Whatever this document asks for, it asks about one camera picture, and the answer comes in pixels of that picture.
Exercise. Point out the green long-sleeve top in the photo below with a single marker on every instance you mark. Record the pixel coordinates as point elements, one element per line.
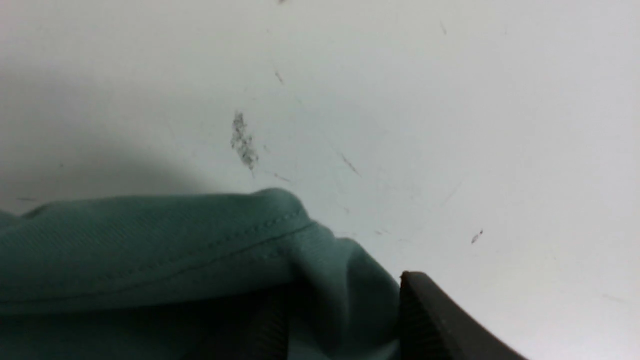
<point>128,278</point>

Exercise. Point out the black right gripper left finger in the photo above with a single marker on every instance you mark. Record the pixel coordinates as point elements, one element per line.
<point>252,326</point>

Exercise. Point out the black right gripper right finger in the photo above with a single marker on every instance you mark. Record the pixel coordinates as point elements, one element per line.
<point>431,326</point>

